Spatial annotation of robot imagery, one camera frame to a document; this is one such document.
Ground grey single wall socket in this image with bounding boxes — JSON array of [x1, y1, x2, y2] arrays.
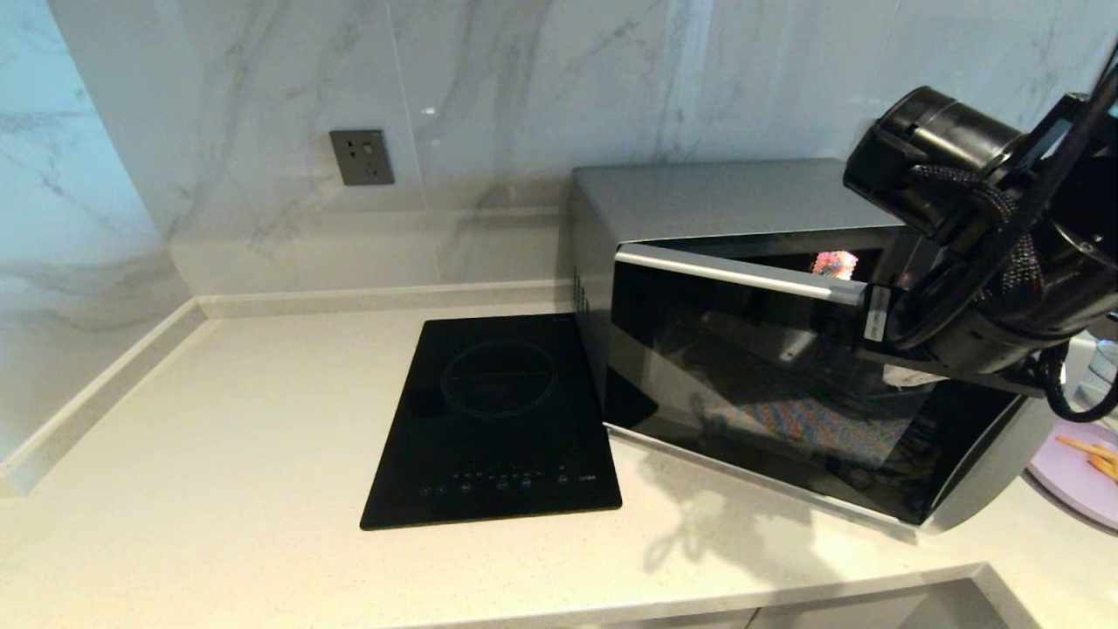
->
[[329, 129, 396, 187]]

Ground black glass microwave door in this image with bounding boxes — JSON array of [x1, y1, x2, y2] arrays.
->
[[603, 242, 1058, 534]]

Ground black induction cooktop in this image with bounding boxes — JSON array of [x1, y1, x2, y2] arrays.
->
[[359, 312, 623, 531]]

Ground white cable tag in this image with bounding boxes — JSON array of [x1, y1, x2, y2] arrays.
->
[[863, 284, 892, 346]]

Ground white stacked bowls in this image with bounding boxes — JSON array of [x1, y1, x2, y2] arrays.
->
[[1083, 336, 1118, 411]]

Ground purple plastic plate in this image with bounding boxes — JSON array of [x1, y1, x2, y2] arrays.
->
[[1026, 419, 1118, 531]]

